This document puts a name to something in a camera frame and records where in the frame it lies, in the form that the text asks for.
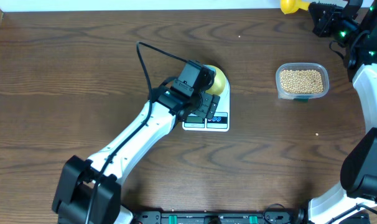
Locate white digital kitchen scale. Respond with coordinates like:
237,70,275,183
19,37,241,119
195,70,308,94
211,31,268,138
182,78,230,132

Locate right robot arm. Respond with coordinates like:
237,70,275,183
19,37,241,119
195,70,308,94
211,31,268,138
301,1,377,223

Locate soybeans in container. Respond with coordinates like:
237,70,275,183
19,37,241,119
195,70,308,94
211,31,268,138
279,70,323,94

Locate yellow bowl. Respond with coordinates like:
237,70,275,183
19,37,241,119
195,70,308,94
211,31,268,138
206,65,226,96

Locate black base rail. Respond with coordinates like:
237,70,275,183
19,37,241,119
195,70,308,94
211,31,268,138
119,210,371,224

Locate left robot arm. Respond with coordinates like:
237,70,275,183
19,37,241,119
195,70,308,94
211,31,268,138
52,60,226,223

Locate yellow measuring scoop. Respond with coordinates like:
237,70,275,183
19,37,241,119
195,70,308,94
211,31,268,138
280,0,310,14

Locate clear plastic container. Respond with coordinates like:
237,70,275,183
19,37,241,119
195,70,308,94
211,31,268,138
276,63,330,100

